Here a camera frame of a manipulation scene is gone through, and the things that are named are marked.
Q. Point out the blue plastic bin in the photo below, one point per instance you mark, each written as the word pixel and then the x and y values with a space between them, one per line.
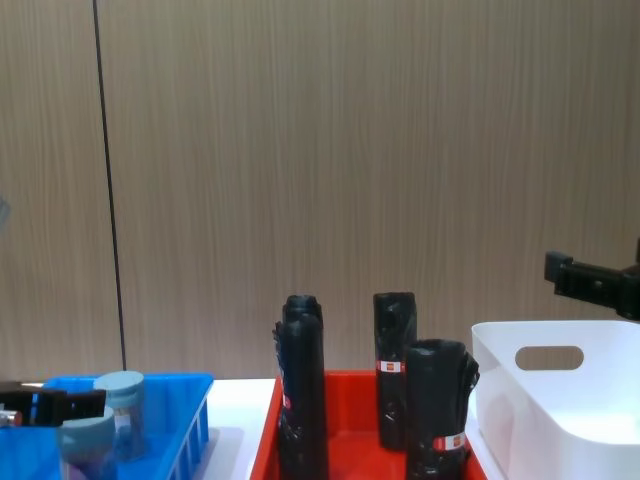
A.
pixel 170 425

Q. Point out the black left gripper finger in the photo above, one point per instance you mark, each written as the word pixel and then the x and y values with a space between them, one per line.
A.
pixel 75 403

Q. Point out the red plastic bin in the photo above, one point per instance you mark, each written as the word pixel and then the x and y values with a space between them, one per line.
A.
pixel 355 425

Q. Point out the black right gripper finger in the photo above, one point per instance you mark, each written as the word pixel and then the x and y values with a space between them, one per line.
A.
pixel 585 284

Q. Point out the clear jar with grey-blue lid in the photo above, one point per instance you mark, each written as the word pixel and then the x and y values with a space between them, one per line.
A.
pixel 127 415
pixel 87 450

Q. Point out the black garbage bag roll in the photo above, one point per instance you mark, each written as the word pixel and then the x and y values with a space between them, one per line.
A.
pixel 302 400
pixel 301 303
pixel 432 400
pixel 392 400

